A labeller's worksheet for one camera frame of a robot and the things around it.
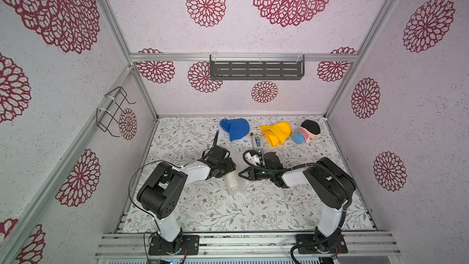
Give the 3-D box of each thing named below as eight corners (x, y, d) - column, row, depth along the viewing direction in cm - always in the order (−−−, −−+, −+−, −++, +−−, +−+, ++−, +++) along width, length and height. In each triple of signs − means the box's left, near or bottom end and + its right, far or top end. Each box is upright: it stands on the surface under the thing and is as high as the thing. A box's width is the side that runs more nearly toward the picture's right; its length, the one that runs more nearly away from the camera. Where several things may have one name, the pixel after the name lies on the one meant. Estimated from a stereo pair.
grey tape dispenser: (253, 149, 107) (254, 144, 103) (252, 139, 111) (253, 134, 107) (262, 149, 107) (263, 144, 103) (261, 139, 111) (262, 134, 107)
